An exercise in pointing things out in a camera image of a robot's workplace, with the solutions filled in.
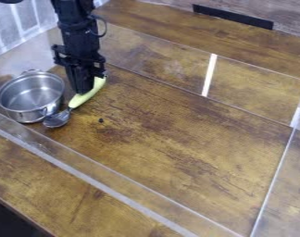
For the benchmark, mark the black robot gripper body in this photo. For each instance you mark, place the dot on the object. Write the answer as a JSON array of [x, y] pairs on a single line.
[[78, 55]]

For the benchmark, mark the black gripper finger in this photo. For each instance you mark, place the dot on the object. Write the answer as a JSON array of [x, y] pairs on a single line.
[[87, 80], [74, 75]]

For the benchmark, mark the green handled metal spoon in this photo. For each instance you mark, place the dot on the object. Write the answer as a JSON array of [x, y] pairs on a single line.
[[60, 118]]

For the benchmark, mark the small stainless steel pot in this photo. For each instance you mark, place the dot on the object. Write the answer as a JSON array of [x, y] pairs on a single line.
[[31, 96]]

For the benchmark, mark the black strip on table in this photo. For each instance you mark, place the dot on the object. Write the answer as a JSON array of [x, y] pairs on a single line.
[[222, 14]]

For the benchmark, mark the clear acrylic front barrier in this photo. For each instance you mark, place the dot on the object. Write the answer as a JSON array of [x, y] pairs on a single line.
[[156, 206]]

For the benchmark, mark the clear acrylic barrier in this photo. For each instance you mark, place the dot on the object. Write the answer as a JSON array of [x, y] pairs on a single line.
[[156, 206], [278, 215]]

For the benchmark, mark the clear acrylic right barrier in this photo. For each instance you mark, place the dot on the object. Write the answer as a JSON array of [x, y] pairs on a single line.
[[278, 215]]

